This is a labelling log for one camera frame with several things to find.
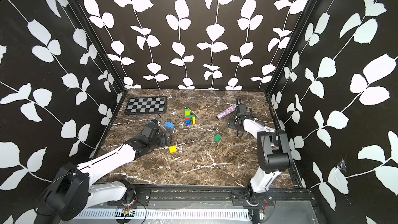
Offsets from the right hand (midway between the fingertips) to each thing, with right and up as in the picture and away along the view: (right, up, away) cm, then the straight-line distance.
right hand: (233, 121), depth 98 cm
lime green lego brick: (-30, +5, +7) cm, 31 cm away
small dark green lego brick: (-10, -10, -3) cm, 15 cm away
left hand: (-41, -7, -10) cm, 42 cm away
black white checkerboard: (-62, +10, +10) cm, 64 cm away
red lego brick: (-30, +1, +6) cm, 31 cm away
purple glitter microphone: (-3, +6, +6) cm, 9 cm away
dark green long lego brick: (-29, +3, +6) cm, 29 cm away
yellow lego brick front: (-37, -16, -7) cm, 41 cm away
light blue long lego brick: (-42, -3, +1) cm, 42 cm away
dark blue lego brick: (-29, -1, +3) cm, 30 cm away
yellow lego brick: (-26, 0, +3) cm, 26 cm away
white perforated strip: (-35, -40, -28) cm, 60 cm away
